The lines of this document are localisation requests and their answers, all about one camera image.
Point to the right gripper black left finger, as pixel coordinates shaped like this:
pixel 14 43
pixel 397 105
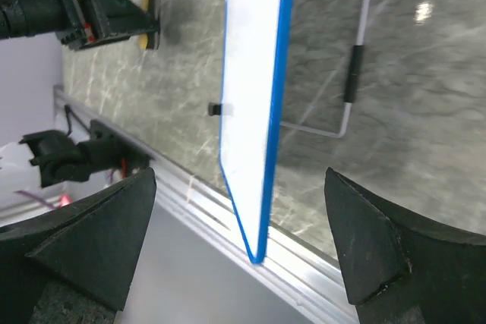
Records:
pixel 76 264

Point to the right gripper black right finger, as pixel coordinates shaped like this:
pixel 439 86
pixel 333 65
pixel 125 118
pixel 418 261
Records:
pixel 399 266

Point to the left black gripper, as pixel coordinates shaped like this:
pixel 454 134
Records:
pixel 77 24

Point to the yellow whiteboard eraser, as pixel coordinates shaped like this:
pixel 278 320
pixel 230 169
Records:
pixel 150 39

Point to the blue framed whiteboard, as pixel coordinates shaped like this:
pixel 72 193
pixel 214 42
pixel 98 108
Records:
pixel 255 49

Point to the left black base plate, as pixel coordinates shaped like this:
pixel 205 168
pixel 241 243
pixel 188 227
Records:
pixel 109 150

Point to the aluminium mounting rail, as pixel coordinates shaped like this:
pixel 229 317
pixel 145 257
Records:
pixel 194 268

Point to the whiteboard wire stand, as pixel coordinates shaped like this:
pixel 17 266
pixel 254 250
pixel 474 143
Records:
pixel 326 45

